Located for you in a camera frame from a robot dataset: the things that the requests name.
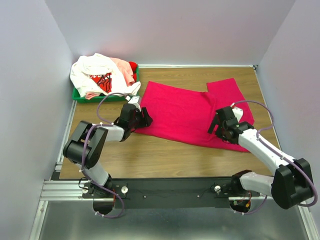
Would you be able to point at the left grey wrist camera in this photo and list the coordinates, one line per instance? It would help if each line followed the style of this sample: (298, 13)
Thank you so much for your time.
(134, 100)

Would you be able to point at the red t shirt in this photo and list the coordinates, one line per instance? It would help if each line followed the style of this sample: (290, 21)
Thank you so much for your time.
(134, 67)

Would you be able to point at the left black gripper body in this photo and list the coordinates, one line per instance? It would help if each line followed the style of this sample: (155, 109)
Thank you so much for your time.
(140, 121)

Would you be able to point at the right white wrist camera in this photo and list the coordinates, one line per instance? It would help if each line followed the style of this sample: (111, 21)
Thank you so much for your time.
(238, 112)

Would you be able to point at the magenta t shirt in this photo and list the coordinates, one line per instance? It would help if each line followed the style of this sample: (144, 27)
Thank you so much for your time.
(185, 116)

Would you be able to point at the white printed t shirt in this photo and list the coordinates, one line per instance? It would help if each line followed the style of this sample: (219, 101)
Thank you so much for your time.
(80, 80)

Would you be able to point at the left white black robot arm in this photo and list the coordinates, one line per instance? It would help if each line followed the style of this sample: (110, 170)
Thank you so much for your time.
(86, 143)

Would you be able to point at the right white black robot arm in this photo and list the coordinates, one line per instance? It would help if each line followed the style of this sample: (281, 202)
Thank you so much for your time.
(291, 182)

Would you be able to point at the aluminium frame rail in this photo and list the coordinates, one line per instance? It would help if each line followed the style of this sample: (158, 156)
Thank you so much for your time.
(63, 214)

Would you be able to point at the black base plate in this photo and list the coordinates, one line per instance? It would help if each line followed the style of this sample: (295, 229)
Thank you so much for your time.
(168, 193)

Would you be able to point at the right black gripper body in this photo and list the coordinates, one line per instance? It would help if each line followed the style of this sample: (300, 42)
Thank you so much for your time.
(223, 137)

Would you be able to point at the light pink t shirt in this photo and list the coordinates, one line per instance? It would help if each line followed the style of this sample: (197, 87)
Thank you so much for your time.
(110, 75)

